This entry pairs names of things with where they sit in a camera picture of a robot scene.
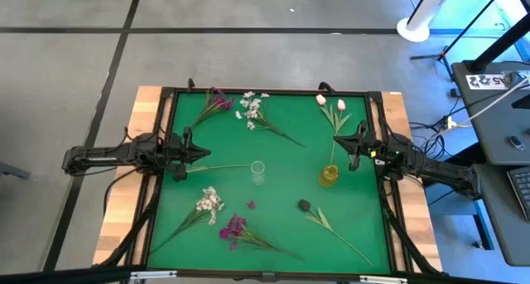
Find yellow glass vase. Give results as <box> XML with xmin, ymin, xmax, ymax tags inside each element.
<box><xmin>317</xmin><ymin>164</ymin><xmax>340</xmax><ymax>189</ymax></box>

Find black keyboard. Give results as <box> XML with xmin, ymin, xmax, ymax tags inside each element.
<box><xmin>507</xmin><ymin>166</ymin><xmax>530</xmax><ymax>224</ymax></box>

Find thick black pole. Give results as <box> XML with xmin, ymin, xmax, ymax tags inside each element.
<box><xmin>467</xmin><ymin>25</ymin><xmax>530</xmax><ymax>75</ymax></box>

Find black cable bundle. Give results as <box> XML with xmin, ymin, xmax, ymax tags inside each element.
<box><xmin>379</xmin><ymin>184</ymin><xmax>442</xmax><ymax>276</ymax></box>
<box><xmin>94</xmin><ymin>180</ymin><xmax>162</xmax><ymax>268</ymax></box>

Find green table mat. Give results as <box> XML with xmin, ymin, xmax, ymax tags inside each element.
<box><xmin>147</xmin><ymin>91</ymin><xmax>393</xmax><ymax>276</ymax></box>

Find black floor cables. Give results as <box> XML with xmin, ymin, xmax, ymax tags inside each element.
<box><xmin>407</xmin><ymin>120</ymin><xmax>456</xmax><ymax>161</ymax></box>

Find white pillar with round base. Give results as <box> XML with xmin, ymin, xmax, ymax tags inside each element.
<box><xmin>396</xmin><ymin>0</ymin><xmax>456</xmax><ymax>44</ymax></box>

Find gray furniture foot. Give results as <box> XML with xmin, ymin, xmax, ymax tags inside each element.
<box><xmin>0</xmin><ymin>161</ymin><xmax>31</xmax><ymax>180</ymax></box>

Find dark gray desk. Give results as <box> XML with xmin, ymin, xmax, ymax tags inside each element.
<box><xmin>473</xmin><ymin>163</ymin><xmax>530</xmax><ymax>267</ymax></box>
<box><xmin>450</xmin><ymin>60</ymin><xmax>530</xmax><ymax>166</ymax></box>

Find silver metal bracket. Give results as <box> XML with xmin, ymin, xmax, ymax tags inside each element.
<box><xmin>130</xmin><ymin>269</ymin><xmax>178</xmax><ymax>281</ymax></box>
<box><xmin>359</xmin><ymin>274</ymin><xmax>409</xmax><ymax>284</ymax></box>

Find thin black tripod stand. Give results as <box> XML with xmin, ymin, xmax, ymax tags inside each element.
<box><xmin>409</xmin><ymin>0</ymin><xmax>509</xmax><ymax>82</ymax></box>

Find black metal rig frame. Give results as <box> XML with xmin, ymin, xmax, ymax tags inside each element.
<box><xmin>0</xmin><ymin>84</ymin><xmax>510</xmax><ymax>284</ymax></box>

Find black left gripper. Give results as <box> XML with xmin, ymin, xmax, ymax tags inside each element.
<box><xmin>165</xmin><ymin>125</ymin><xmax>211</xmax><ymax>184</ymax></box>

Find white cable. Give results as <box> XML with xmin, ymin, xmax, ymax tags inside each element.
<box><xmin>432</xmin><ymin>75</ymin><xmax>530</xmax><ymax>138</ymax></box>

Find clear glass vase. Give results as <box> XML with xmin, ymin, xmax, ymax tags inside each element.
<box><xmin>249</xmin><ymin>159</ymin><xmax>267</xmax><ymax>187</ymax></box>

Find purple artificial flower bunch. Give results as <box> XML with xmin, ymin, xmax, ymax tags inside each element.
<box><xmin>218</xmin><ymin>212</ymin><xmax>306</xmax><ymax>262</ymax></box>
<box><xmin>190</xmin><ymin>86</ymin><xmax>236</xmax><ymax>128</ymax></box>

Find blue desk leg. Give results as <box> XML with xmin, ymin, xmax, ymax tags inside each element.
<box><xmin>471</xmin><ymin>199</ymin><xmax>496</xmax><ymax>252</ymax></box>

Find bare green stem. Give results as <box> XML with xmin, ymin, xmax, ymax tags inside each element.
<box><xmin>181</xmin><ymin>162</ymin><xmax>252</xmax><ymax>176</ymax></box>

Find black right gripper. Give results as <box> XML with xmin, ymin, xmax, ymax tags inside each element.
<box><xmin>333</xmin><ymin>120</ymin><xmax>386</xmax><ymax>172</ymax></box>

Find dark artificial tulip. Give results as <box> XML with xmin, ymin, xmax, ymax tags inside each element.
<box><xmin>296</xmin><ymin>198</ymin><xmax>374</xmax><ymax>267</ymax></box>

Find white printed label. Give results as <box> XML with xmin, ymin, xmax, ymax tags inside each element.
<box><xmin>465</xmin><ymin>73</ymin><xmax>508</xmax><ymax>90</ymax></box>

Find white artificial flower bunch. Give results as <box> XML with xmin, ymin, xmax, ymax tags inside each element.
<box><xmin>151</xmin><ymin>185</ymin><xmax>225</xmax><ymax>254</ymax></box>
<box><xmin>234</xmin><ymin>90</ymin><xmax>306</xmax><ymax>147</ymax></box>

